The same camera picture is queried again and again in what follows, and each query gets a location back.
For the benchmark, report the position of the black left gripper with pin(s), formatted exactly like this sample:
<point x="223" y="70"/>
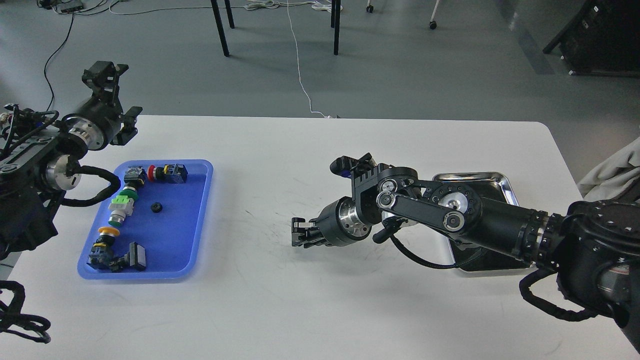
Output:
<point x="99" y="120"/>

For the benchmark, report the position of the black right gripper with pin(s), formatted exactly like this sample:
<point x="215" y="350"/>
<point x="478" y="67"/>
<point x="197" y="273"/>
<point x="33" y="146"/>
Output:
<point x="338" y="225"/>

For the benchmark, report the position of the small black gear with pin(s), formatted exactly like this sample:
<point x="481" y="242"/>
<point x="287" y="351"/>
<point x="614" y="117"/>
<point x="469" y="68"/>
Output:
<point x="156" y="207"/>

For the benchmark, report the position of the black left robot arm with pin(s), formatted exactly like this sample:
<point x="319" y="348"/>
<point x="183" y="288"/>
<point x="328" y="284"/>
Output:
<point x="40" y="159"/>

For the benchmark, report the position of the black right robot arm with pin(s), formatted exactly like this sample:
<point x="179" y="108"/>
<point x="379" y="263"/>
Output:
<point x="587" y="261"/>

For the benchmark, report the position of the green push button black base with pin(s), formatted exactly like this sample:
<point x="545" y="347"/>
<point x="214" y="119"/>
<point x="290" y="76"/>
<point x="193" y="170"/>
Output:
<point x="135" y="178"/>

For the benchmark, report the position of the red emergency push button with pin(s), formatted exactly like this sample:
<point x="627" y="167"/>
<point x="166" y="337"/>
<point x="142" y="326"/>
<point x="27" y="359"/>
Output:
<point x="168" y="173"/>

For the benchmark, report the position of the blue plastic tray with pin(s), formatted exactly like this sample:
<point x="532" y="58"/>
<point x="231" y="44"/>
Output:
<point x="171" y="238"/>

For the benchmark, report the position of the black table leg left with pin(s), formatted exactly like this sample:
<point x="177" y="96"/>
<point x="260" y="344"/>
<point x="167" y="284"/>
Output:
<point x="219" y="23"/>

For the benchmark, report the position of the black table leg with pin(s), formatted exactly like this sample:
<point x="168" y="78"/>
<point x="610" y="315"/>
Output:
<point x="335" y="23"/>
<point x="219" y="23"/>

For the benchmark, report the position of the silver metal tray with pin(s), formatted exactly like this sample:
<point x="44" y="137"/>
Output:
<point x="496" y="186"/>

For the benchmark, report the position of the black table leg right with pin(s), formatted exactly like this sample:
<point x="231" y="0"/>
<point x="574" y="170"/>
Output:
<point x="335" y="23"/>

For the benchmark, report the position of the grey cloth at edge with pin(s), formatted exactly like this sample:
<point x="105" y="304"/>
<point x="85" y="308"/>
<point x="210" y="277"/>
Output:
<point x="615" y="178"/>

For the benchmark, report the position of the black cabinet on wheels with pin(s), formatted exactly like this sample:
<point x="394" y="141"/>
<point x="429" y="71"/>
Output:
<point x="602" y="39"/>

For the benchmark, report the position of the green white silver switch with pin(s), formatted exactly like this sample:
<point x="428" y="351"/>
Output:
<point x="121" y="207"/>

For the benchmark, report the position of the yellow push button switch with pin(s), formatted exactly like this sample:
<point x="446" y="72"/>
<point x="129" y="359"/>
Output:
<point x="101" y="254"/>

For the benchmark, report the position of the black square switch module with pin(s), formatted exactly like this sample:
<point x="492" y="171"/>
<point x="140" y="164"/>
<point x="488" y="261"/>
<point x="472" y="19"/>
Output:
<point x="135" y="259"/>

